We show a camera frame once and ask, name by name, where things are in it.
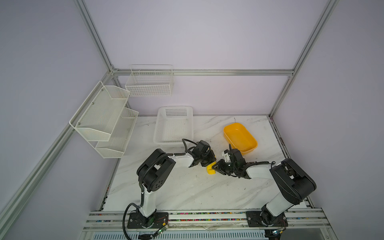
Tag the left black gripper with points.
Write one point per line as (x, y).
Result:
(212, 158)

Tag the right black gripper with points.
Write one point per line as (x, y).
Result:
(220, 166)

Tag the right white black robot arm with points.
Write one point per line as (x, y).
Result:
(293, 182)

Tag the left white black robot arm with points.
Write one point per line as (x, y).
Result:
(154, 171)

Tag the yellow plastic tub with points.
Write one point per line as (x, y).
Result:
(240, 138)

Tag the white plastic perforated basket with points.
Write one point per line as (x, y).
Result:
(173, 124)

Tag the lower white mesh shelf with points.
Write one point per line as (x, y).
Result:
(117, 145)

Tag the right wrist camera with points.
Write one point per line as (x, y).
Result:
(226, 156)

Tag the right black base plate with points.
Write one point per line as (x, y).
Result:
(264, 219)

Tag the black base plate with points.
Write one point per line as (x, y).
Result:
(264, 219)
(155, 221)

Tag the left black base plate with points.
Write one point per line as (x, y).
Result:
(155, 221)

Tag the aluminium front rail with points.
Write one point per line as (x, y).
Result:
(215, 220)

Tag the white wire wall basket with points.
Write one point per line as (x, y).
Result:
(150, 81)

